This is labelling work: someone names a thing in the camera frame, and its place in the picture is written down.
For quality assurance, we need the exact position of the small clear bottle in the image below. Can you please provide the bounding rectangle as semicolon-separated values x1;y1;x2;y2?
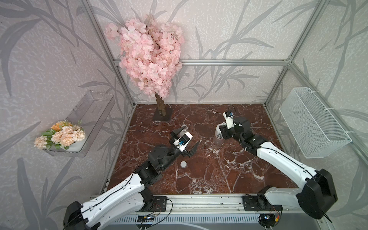
181;125;188;133

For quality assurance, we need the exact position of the grey bottle cap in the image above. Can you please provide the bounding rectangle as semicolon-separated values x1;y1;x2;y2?
180;161;187;168

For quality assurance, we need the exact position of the white labelled plastic bottle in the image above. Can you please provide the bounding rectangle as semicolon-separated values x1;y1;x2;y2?
213;122;227;146

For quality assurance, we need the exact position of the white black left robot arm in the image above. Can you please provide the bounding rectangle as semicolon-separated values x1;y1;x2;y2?
63;128;199;230

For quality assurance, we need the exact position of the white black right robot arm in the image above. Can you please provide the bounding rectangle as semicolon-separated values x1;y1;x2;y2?
217;111;338;219

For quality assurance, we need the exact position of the pink blossom artificial tree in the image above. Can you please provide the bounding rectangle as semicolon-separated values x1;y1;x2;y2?
104;14;185;117

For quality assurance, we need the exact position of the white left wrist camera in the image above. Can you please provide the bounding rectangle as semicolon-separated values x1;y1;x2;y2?
173;132;193;152

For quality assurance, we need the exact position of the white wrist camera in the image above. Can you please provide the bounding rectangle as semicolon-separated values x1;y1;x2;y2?
173;132;193;152
223;111;234;129

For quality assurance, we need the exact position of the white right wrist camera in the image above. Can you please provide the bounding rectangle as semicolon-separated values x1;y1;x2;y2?
223;111;234;129

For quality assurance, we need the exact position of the dark metal tree base plate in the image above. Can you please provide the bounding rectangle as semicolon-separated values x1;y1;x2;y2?
152;106;173;122

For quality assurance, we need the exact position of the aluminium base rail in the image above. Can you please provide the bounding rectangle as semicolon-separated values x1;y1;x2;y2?
126;193;325;215

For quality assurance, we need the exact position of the white wire mesh basket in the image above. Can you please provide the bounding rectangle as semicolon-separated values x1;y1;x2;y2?
279;87;352;159

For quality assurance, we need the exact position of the small electronics board with wires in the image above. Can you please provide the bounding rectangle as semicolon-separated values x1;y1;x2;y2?
137;215;155;224

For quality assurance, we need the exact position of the clear acrylic wall shelf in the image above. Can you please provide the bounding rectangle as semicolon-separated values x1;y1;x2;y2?
46;90;116;158

